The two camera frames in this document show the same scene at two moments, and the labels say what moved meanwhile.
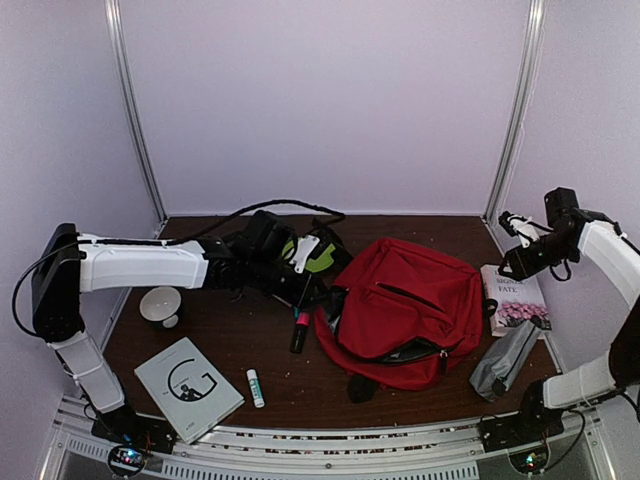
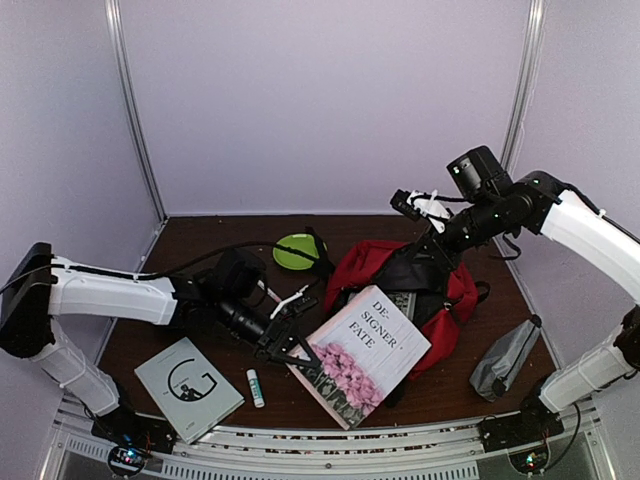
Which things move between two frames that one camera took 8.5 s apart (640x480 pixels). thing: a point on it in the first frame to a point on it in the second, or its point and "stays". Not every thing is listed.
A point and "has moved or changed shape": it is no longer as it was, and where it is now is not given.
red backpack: (400, 317) has moved or changed shape
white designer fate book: (518, 301) to (362, 350)
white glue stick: (255, 388) stays
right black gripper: (522, 266) to (442, 255)
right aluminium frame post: (523, 100) stays
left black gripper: (303, 294) to (284, 338)
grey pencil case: (502, 359) stays
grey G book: (194, 394) stays
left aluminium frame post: (114, 10) stays
